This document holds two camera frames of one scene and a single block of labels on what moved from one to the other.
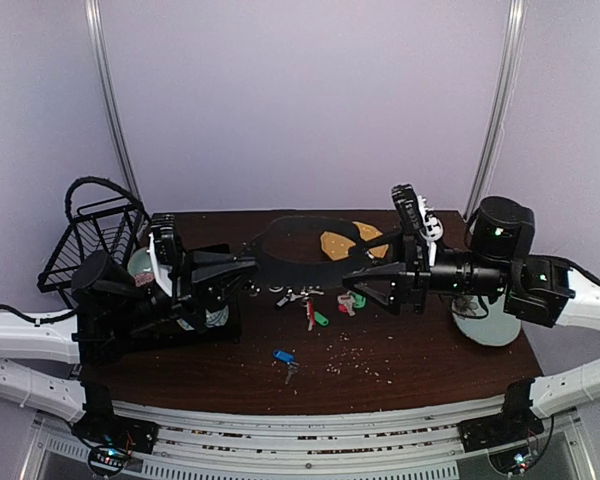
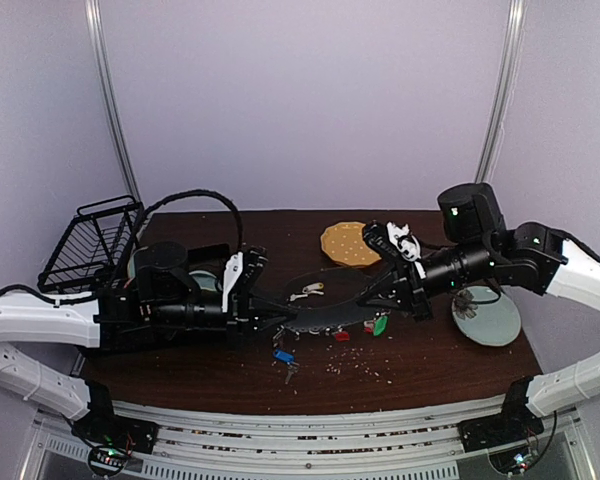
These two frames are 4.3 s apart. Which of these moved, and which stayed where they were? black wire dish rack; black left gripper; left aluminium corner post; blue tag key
Moved: black left gripper
Stayed: left aluminium corner post; blue tag key; black wire dish rack
